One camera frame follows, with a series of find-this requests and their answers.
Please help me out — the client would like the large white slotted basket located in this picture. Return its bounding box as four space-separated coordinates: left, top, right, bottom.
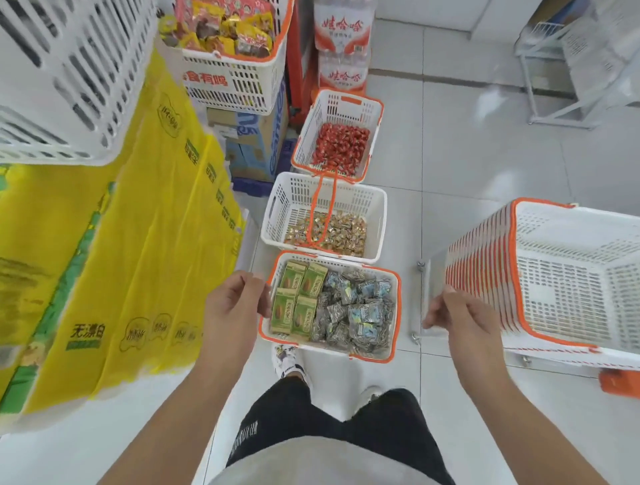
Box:
0 0 160 167

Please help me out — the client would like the white orange-rimmed basket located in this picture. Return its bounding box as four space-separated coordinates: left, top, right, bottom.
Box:
291 89 385 185
159 0 296 117

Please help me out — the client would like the person's grey shirt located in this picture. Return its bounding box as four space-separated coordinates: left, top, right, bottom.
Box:
209 434 441 485

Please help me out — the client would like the pile of gold candies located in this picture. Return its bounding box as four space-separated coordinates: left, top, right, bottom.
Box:
285 209 369 256

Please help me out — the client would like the blue print cardboard box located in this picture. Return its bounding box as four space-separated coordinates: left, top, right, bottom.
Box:
207 85 289 183

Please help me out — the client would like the person's right shoe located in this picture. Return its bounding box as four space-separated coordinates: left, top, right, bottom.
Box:
355 385 385 410

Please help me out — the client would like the person's left shoe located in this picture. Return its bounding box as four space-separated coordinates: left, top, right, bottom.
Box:
272 343 307 380

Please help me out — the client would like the pile of seed packets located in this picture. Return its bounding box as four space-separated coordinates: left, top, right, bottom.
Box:
309 268 397 356

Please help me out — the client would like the pack of water bottles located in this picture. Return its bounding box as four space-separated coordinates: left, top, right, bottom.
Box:
313 0 377 93

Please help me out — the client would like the person's left forearm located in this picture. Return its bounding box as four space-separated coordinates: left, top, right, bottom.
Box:
97 359 261 485

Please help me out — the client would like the stack of yellow tissue packs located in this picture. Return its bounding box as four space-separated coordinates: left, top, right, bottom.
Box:
0 49 246 430

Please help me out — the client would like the white wire rack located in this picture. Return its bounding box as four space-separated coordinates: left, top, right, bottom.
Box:
515 0 640 130

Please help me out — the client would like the plain white slotted basket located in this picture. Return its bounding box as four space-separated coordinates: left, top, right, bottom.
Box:
261 172 389 266

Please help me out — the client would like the stack of white orange baskets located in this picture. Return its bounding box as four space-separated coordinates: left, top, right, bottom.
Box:
443 198 640 370

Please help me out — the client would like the pile of mixed snack bags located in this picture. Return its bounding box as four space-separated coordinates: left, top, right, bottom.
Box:
159 0 276 57

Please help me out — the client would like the person's shoe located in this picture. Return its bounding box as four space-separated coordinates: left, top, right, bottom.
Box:
272 343 307 380
355 385 385 410

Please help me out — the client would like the person's right hand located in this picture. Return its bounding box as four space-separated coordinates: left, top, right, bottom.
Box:
422 287 509 396

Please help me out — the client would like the red metal frame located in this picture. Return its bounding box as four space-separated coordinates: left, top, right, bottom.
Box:
285 0 321 129

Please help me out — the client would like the person's left hand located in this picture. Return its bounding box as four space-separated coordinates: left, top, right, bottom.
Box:
199 271 272 373

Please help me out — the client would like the person's right forearm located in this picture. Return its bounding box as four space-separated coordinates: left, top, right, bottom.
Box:
459 369 609 485

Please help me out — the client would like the pile of red candies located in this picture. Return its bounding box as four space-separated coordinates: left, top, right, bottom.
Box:
311 123 372 177

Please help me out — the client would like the white orange shopping basket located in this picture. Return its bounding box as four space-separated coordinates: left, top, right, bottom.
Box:
258 251 403 364

